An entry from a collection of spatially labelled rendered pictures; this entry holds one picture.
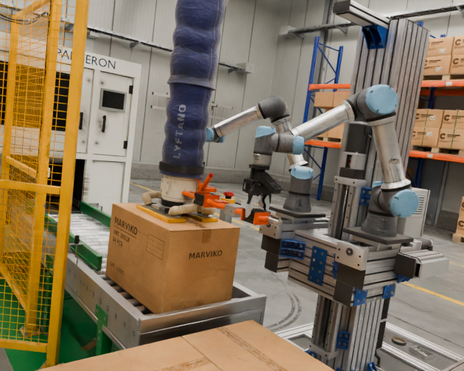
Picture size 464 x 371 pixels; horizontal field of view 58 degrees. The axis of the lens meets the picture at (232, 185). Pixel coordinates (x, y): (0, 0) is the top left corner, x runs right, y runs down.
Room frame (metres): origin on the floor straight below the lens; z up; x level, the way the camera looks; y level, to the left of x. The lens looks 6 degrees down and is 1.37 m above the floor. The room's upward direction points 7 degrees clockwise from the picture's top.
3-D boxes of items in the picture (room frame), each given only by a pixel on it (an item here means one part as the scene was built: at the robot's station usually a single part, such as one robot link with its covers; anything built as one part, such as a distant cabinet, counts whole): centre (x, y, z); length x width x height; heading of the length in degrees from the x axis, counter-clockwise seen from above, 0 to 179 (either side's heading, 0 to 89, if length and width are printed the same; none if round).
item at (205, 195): (1.92, 0.11, 1.08); 0.10 x 0.08 x 0.06; 129
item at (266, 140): (1.67, -0.11, 1.38); 0.09 x 0.08 x 0.11; 95
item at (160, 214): (2.06, 0.34, 0.97); 0.34 x 0.10 x 0.05; 39
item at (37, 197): (2.93, 1.49, 1.05); 1.17 x 0.10 x 2.10; 40
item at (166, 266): (2.12, 0.28, 0.75); 0.60 x 0.40 x 0.40; 41
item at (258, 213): (1.64, -0.11, 1.08); 0.08 x 0.07 x 0.05; 39
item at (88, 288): (2.53, 1.03, 0.50); 2.31 x 0.05 x 0.19; 40
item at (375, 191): (1.85, -0.68, 1.20); 0.13 x 0.12 x 0.14; 5
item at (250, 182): (1.67, -0.10, 1.22); 0.09 x 0.08 x 0.12; 39
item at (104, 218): (3.18, 0.80, 0.60); 1.60 x 0.10 x 0.09; 40
